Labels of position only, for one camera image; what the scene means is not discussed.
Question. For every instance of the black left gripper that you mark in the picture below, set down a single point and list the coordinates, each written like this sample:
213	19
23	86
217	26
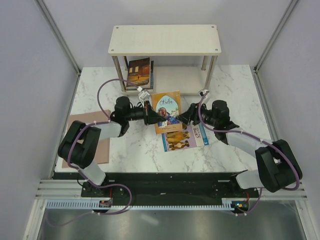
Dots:
150	116

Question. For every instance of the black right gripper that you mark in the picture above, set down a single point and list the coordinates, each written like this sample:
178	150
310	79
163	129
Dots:
191	114

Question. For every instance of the Othello book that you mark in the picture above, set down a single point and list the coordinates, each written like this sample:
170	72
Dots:
168	106

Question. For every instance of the dog picture book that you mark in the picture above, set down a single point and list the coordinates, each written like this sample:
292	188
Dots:
191	136

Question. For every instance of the Nineteen Eighty-Four book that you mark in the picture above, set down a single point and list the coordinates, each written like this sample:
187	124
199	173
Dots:
130	86

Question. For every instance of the red cream cover book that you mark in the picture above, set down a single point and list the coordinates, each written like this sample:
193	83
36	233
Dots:
139	72

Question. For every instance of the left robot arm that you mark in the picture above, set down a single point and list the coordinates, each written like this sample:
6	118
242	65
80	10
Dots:
118	127

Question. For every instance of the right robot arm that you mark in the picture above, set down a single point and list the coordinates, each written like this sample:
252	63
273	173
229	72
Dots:
277	167

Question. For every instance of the white two-tier wooden shelf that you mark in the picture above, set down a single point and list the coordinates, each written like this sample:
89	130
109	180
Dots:
180	40

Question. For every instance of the pink file folder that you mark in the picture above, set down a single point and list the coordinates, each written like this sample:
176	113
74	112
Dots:
100	150

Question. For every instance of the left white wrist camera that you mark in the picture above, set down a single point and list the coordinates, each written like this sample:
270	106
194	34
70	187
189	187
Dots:
143	94

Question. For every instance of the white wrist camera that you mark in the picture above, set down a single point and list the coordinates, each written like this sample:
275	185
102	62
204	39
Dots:
203	92
143	94

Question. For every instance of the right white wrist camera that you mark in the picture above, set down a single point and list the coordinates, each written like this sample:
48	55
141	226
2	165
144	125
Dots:
203	92

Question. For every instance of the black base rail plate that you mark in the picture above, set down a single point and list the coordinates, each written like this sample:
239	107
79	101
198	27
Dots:
169	189

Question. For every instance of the white slotted cable duct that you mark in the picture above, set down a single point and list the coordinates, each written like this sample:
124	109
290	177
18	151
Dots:
99	205

